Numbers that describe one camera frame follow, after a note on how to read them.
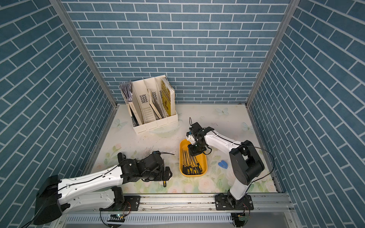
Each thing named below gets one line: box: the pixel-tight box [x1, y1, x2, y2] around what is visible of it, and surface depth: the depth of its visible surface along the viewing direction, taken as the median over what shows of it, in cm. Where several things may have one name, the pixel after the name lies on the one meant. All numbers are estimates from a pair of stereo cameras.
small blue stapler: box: [217, 160, 228, 170], surface depth 87 cm
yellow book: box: [161, 76, 176, 116], surface depth 101 cm
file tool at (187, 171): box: [184, 150, 191, 175], surface depth 86 cm
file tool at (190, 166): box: [186, 152, 193, 175], surface depth 86 cm
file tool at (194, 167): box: [188, 153, 198, 175], surface depth 86 cm
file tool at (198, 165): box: [194, 155, 203, 172], surface depth 87 cm
